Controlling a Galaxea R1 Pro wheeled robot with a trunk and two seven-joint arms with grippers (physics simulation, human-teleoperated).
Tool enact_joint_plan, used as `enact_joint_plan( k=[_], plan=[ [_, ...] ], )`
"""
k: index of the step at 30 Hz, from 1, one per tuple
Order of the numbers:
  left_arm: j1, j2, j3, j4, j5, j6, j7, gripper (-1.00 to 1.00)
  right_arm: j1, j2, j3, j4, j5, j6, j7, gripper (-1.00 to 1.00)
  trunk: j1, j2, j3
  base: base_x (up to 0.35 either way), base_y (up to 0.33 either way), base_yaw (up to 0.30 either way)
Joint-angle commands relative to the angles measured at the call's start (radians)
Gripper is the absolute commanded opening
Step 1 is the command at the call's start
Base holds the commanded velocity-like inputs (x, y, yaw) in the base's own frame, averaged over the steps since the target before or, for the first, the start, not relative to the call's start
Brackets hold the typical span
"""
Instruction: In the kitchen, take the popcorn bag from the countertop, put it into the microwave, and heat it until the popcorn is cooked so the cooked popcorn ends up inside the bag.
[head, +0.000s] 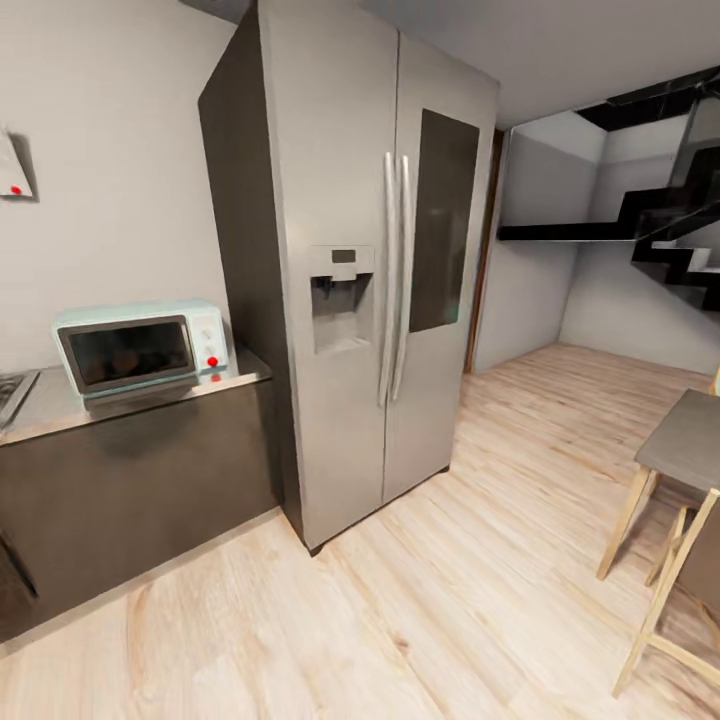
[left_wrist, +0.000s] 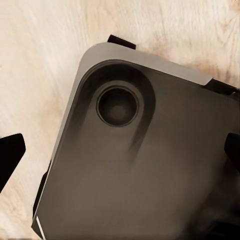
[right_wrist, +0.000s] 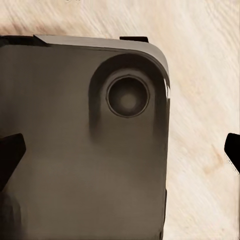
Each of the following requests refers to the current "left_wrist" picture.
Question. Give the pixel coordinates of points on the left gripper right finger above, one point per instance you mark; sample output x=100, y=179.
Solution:
x=232, y=149

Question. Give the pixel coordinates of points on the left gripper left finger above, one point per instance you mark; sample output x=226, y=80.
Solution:
x=12, y=149

